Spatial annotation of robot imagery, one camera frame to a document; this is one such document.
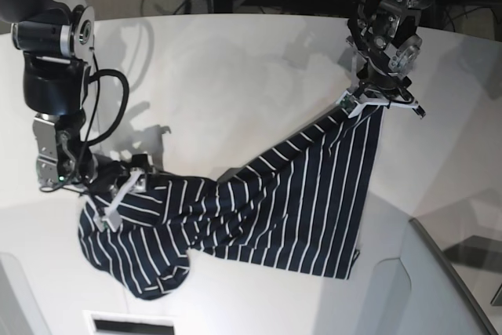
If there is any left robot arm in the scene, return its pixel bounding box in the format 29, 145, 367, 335
347, 0, 434, 104

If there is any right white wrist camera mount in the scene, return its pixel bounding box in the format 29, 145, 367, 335
93, 168, 147, 232

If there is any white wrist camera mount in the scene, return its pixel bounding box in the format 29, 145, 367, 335
336, 89, 426, 118
93, 168, 147, 232

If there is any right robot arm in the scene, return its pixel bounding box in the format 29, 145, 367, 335
1, 0, 157, 195

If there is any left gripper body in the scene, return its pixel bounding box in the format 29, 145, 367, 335
355, 58, 412, 102

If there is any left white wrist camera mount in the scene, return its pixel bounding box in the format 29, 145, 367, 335
336, 89, 426, 118

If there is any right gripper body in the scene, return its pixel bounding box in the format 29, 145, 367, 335
84, 154, 157, 196

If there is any navy white striped t-shirt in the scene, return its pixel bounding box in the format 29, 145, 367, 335
78, 107, 384, 300

